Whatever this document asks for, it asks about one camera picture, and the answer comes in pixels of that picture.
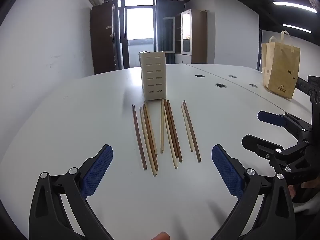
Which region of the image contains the person's right hand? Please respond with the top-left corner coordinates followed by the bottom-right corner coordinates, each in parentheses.
top-left (287, 184), bottom-right (297, 202)

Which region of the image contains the person's left hand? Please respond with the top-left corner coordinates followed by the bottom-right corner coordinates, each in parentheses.
top-left (147, 232), bottom-right (171, 240)

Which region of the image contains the cream slotted utensil holder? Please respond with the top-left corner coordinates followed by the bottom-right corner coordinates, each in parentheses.
top-left (139, 51), bottom-right (167, 101)

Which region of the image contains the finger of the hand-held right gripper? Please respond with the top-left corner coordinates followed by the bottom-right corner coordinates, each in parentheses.
top-left (241, 134), bottom-right (312, 159)
top-left (257, 110), bottom-right (313, 138)

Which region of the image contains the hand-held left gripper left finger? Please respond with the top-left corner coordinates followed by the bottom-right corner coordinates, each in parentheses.
top-left (29, 144), bottom-right (113, 240)

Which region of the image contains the dark brown tall cabinet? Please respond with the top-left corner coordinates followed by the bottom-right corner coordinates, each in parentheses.
top-left (90, 3), bottom-right (118, 75)

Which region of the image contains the long ceiling light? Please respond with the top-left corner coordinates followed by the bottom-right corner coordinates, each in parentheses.
top-left (273, 1), bottom-right (317, 13)
top-left (282, 24), bottom-right (312, 33)

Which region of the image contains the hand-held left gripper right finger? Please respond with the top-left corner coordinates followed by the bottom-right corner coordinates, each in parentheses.
top-left (211, 144), bottom-right (296, 240)

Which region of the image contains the glass balcony door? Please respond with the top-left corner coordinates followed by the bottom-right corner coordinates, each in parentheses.
top-left (117, 0), bottom-right (160, 69)

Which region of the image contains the brown glass-door cabinet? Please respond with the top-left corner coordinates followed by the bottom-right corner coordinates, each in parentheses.
top-left (162, 8), bottom-right (207, 64)

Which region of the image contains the dark blue curtain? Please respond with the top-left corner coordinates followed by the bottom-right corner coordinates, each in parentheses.
top-left (156, 0), bottom-right (185, 65)

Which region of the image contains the brown paper shopping bag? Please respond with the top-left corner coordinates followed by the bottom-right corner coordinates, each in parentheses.
top-left (261, 30), bottom-right (301, 99)

